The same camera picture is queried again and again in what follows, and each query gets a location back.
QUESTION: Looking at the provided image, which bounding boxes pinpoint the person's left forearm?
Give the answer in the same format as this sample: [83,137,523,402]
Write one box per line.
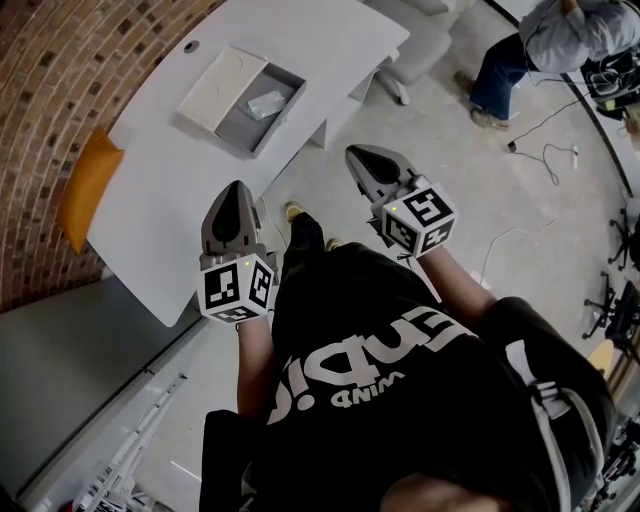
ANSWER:
[233,316,277,417]

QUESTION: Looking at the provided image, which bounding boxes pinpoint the white chair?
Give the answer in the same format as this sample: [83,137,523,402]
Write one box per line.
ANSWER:
[363,0,469,107]

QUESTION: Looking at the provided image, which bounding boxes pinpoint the person's right forearm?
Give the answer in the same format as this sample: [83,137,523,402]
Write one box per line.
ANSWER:
[413,243,497,315]

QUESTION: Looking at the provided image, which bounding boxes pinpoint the person's black printed t-shirt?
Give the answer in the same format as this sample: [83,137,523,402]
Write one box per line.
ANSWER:
[199,241,617,512]

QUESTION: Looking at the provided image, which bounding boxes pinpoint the black cable with adapter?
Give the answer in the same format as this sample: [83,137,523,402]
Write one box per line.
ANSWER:
[506,92,591,187]

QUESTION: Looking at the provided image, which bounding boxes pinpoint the grey cabinet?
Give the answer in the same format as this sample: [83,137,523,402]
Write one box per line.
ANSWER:
[0,276,207,497]

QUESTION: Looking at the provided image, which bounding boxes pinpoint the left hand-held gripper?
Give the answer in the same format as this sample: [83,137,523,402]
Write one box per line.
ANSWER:
[196,180,281,326]

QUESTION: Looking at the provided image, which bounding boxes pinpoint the person's black trouser leg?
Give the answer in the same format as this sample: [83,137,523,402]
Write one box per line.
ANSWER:
[286,211,329,267]

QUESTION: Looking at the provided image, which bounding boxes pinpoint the grey shoulder strap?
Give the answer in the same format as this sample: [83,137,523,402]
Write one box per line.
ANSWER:
[528,381,607,512]

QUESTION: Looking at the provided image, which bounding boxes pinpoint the black office chair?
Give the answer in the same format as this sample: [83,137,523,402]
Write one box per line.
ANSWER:
[583,271,640,352]
[606,196,640,272]

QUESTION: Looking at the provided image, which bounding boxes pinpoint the black equipment backpack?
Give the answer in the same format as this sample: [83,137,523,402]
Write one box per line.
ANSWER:
[578,49,640,122]

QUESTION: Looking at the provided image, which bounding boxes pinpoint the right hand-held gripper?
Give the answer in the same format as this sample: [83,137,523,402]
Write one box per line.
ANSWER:
[345,144,459,259]

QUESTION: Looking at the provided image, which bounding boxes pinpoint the white shelf rack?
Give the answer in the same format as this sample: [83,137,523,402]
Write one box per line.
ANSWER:
[74,372,189,512]

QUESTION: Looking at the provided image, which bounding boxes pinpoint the white floor cable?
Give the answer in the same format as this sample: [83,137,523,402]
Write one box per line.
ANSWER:
[469,214,561,292]
[258,193,290,252]

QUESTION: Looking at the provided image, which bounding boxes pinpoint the orange cushion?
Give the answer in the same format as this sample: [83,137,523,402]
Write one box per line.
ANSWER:
[54,126,126,256]

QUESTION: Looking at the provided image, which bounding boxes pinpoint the grey box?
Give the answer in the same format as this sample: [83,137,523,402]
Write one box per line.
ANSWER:
[175,44,308,161]

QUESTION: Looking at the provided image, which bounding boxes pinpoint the cream box lid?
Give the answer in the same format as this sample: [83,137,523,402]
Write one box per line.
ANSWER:
[176,45,269,139]

